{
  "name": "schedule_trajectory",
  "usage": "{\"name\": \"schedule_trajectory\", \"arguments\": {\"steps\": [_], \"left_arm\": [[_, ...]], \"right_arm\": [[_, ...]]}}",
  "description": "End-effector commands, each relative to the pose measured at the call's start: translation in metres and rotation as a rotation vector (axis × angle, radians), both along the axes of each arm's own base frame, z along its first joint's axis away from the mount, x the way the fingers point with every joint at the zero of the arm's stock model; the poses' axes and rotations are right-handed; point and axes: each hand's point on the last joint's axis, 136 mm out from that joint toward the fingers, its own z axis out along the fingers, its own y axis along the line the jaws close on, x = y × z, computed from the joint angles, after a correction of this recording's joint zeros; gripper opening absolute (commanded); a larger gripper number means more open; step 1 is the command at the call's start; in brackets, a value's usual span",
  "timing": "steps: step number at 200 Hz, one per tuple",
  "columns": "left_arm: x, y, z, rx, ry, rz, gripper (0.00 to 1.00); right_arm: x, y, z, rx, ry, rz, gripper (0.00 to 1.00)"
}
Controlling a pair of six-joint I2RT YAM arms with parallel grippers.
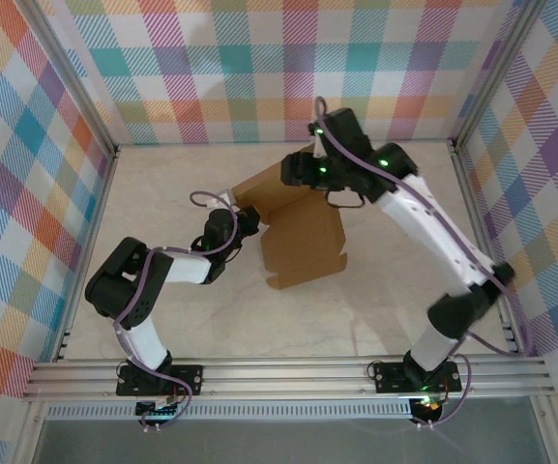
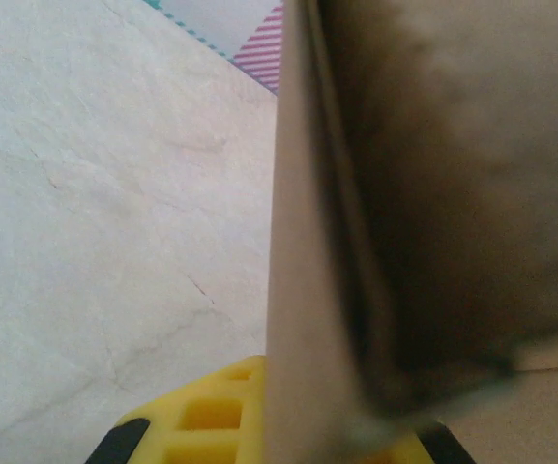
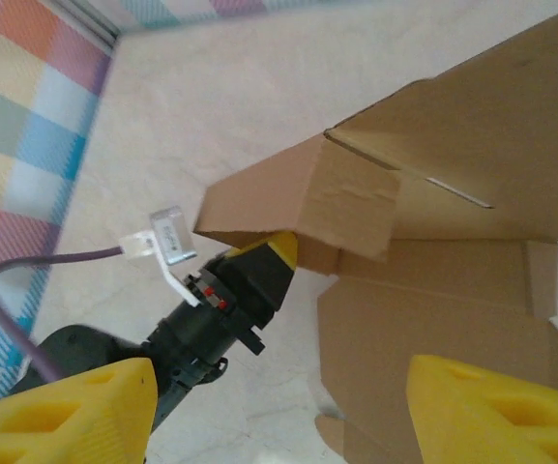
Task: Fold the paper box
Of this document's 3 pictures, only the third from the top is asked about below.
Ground aluminium frame post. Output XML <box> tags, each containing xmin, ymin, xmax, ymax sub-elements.
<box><xmin>60</xmin><ymin>0</ymin><xmax>124</xmax><ymax>49</ymax></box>

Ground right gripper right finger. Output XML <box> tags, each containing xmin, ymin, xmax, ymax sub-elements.
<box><xmin>406</xmin><ymin>355</ymin><xmax>558</xmax><ymax>464</ymax></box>

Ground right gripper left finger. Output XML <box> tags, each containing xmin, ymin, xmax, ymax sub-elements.
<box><xmin>0</xmin><ymin>357</ymin><xmax>159</xmax><ymax>464</ymax></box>

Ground brown cardboard box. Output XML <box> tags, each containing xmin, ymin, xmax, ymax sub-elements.
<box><xmin>193</xmin><ymin>4</ymin><xmax>558</xmax><ymax>464</ymax></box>

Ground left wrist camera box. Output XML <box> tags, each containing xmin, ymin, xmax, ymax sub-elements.
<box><xmin>117</xmin><ymin>206</ymin><xmax>202</xmax><ymax>306</ymax></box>

